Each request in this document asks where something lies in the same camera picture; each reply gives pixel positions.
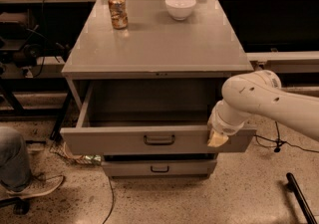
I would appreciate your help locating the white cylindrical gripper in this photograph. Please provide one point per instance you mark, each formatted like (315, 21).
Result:
(221, 124)

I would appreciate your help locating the grey top drawer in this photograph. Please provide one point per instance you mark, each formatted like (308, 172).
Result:
(132, 117)

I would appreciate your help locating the grey drawer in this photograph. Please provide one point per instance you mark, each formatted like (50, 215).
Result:
(159, 168)
(132, 117)

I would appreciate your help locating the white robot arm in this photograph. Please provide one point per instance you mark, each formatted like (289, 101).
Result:
(260, 93)

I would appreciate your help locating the grey bottom drawer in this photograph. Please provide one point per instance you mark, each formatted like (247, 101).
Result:
(159, 168)

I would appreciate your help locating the grey metal drawer cabinet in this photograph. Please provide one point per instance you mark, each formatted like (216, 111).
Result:
(155, 46)

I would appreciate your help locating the black tube bottom right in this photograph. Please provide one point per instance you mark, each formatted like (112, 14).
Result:
(295, 189)

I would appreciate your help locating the white ceramic bowl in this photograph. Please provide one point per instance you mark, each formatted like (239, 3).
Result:
(180, 9)

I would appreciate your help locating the orange crushed soda can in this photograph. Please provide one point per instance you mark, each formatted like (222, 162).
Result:
(118, 13)

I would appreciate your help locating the grey sneaker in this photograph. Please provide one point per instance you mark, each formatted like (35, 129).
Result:
(38, 187)

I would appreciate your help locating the person's leg in jeans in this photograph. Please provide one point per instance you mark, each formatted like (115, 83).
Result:
(15, 171)

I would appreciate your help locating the black office chair base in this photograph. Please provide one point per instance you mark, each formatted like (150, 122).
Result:
(21, 206)

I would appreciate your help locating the dark machinery on left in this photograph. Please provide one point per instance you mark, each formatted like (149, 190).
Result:
(23, 49)

